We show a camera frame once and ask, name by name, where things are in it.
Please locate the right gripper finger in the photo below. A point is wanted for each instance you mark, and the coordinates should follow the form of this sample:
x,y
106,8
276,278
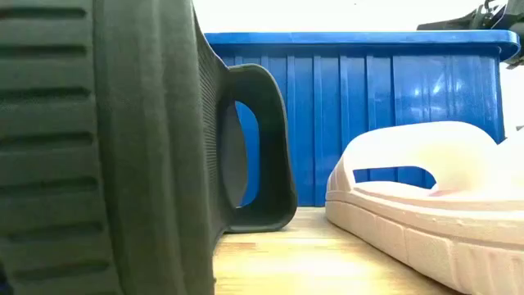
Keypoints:
x,y
450,24

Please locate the pink slide sandal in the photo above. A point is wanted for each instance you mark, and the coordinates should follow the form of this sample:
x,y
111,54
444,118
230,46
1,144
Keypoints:
x,y
430,155

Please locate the black slide sandal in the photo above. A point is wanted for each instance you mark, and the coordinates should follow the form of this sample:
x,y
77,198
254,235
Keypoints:
x,y
123,164

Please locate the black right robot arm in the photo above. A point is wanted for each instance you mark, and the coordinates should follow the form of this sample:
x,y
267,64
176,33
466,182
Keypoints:
x,y
516,12

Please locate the blue plastic bin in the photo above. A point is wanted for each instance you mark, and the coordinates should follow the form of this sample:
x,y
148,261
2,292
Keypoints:
x,y
368,102

